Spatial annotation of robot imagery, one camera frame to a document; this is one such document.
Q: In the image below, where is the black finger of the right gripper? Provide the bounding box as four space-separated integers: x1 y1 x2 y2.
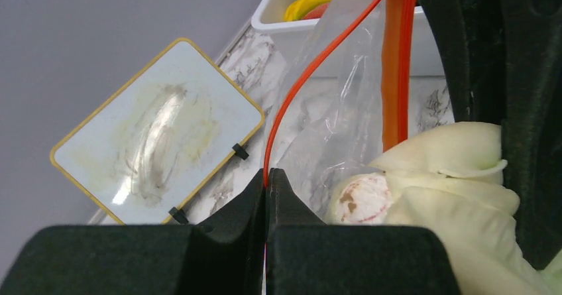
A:
418 0 561 270

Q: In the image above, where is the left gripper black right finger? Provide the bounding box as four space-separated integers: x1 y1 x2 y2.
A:
265 168 460 294

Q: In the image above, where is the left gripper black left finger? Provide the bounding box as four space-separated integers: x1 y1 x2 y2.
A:
1 172 266 294

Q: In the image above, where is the green lettuce head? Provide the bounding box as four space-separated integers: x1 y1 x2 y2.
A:
325 121 561 294

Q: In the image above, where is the clear zip top bag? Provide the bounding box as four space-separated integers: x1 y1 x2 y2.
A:
263 0 416 221

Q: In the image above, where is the watermelon slice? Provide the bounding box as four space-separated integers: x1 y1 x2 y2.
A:
301 2 330 20

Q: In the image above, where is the yellow banana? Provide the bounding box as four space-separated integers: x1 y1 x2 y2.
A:
284 0 332 22

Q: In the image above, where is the white plastic bin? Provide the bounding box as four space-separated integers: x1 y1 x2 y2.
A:
251 0 447 79

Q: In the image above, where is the small whiteboard with wood frame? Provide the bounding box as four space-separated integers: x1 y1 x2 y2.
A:
50 38 265 225

